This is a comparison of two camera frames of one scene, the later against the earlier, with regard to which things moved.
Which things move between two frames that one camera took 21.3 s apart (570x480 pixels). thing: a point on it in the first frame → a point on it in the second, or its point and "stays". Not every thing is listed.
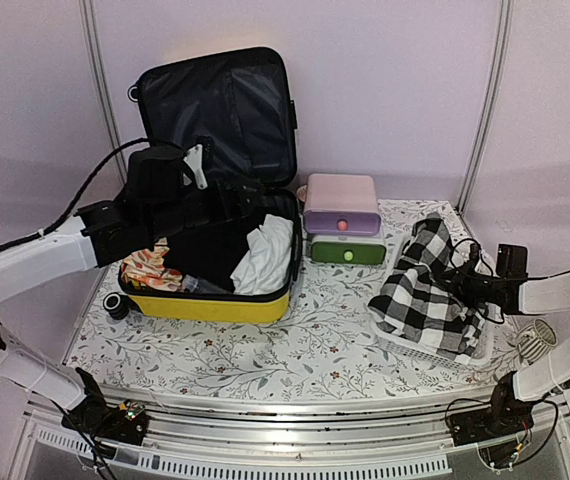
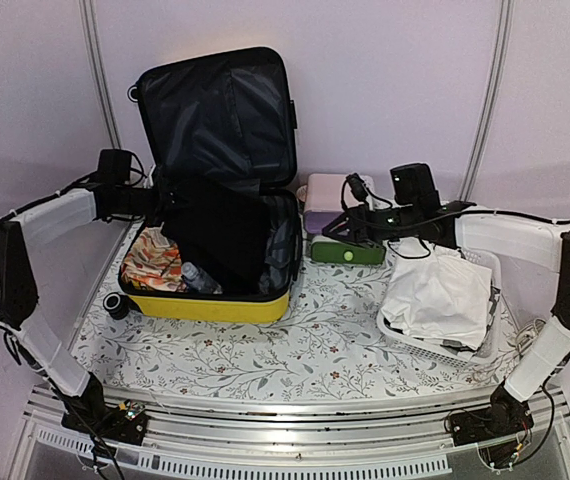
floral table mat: x=328 y=342 stays
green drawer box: x=348 y=250 stays
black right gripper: x=460 y=287 → x=334 y=233
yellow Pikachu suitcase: x=210 y=270 stays
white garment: x=264 y=269 → x=436 y=293
